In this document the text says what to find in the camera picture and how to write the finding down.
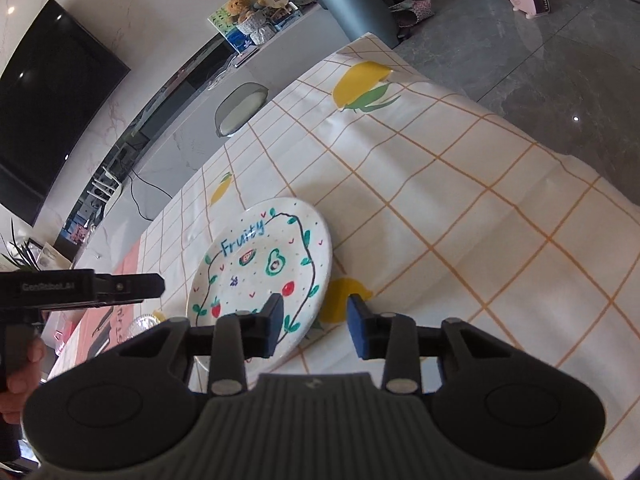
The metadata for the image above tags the white fruit-print plate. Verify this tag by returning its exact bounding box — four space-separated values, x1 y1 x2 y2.
186 198 333 373

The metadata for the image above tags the patterned pink bag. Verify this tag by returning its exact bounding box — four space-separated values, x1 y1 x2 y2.
389 0 433 28

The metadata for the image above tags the grey metal trash can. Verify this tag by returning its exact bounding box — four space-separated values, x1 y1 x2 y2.
316 0 401 50

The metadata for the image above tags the white marble TV cabinet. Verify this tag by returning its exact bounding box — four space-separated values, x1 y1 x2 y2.
50 0 361 271

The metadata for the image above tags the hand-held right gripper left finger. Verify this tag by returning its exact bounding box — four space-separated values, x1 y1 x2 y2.
117 293 285 395

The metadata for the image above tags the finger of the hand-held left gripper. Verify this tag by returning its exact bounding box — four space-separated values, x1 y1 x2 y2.
94 274 166 307

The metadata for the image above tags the blue tissue box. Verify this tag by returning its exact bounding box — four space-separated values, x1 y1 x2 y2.
271 4 301 30

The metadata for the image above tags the black wall television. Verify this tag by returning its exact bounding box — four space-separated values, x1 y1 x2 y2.
0 0 132 227

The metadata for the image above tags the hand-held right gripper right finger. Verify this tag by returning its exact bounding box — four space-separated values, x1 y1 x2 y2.
347 294 518 395

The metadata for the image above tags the pink printed table mat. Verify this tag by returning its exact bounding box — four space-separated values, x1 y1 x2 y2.
47 240 151 366

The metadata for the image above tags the white photo frame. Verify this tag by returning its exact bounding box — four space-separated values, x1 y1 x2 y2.
35 241 71 271

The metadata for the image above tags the teddy bear bouquet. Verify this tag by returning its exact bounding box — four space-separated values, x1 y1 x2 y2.
225 0 276 46

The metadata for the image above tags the green plant in blue vase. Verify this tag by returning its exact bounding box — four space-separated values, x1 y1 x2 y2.
0 217 43 271

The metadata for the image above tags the clear glass plate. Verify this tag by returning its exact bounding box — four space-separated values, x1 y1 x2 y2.
127 314 166 343

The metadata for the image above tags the black power cable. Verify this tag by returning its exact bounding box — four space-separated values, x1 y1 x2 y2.
130 169 176 222

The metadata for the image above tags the person's left hand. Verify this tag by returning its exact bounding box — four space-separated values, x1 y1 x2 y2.
0 335 46 426

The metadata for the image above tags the checked lemon-print tablecloth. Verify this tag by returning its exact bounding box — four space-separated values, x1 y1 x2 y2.
137 32 640 480

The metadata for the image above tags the small grey swivel stool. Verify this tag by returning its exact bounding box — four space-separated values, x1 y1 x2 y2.
214 82 270 138

